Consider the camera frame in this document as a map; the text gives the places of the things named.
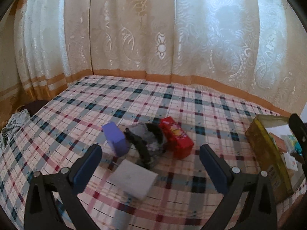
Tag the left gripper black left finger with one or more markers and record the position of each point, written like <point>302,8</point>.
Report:
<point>41,211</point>

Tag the cream patterned curtain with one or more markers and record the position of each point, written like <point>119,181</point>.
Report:
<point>251,49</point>

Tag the plaid tablecloth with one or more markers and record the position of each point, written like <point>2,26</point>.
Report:
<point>183,196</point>

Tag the teal toy brick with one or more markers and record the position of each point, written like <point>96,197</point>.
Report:
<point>294,145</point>

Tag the purple small block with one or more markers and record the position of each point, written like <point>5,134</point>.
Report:
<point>116,139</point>

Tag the pink stamp pad tin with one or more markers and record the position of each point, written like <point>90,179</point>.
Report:
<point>279,143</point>

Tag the crumpled grey black wrapper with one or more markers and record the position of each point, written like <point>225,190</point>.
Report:
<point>149,141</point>

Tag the grey checked cloth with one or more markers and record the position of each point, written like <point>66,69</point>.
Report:
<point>15,123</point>

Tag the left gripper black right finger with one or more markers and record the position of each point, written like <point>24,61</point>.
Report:
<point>259,209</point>

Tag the gold metal tin tray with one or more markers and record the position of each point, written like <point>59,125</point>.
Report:
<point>284,181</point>

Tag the red toy brick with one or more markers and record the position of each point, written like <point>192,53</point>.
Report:
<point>177,140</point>

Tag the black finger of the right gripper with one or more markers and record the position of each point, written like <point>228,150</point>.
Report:
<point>298,128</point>

